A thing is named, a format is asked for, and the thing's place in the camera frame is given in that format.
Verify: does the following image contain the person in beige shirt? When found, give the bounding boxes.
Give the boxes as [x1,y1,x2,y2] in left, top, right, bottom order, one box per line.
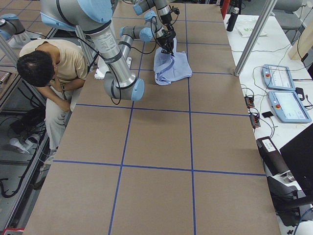
[17,39,89,166]

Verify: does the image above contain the brown cardboard tube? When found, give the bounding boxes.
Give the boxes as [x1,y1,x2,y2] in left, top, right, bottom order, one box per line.
[256,137,290,176]

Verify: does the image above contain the lower blue teach pendant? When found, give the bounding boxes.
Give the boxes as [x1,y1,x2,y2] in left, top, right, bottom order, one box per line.
[268,90,312,123]

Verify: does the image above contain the black monitor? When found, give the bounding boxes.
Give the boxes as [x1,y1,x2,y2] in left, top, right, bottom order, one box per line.
[280,125,313,195]

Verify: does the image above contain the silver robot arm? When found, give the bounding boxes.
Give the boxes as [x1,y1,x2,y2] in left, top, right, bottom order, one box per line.
[41,0,179,101]
[130,0,180,31]

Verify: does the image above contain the light blue striped shirt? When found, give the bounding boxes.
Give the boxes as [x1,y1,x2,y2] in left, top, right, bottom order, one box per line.
[154,38,192,85]

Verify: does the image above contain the upper blue teach pendant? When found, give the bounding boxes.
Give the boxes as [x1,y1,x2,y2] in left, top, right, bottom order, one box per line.
[262,64,295,91]

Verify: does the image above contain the blue teach pendant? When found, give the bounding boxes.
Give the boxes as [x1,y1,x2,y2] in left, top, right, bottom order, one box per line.
[268,90,312,123]
[262,64,295,91]

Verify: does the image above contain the aluminium frame post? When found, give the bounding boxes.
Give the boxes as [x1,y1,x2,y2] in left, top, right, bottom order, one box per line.
[234,0,277,77]

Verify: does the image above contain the white paper green print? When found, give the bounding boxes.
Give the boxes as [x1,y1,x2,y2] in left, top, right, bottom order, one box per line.
[235,19,257,38]

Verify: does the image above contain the black water bottle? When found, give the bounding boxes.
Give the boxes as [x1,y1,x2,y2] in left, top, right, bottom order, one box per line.
[226,7,240,32]

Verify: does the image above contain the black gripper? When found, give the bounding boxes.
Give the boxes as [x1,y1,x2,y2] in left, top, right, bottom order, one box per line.
[156,30,176,55]
[160,7,179,31]

